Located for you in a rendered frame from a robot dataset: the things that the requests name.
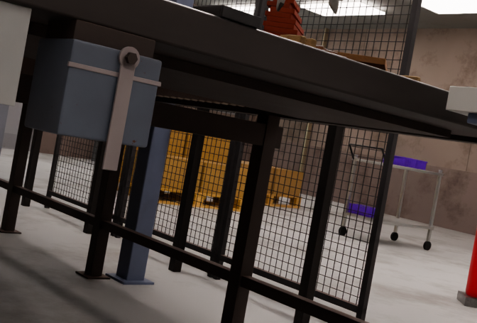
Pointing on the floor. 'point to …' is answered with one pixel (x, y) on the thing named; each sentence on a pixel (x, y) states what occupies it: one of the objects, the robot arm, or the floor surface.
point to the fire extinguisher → (468, 299)
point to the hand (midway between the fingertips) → (304, 12)
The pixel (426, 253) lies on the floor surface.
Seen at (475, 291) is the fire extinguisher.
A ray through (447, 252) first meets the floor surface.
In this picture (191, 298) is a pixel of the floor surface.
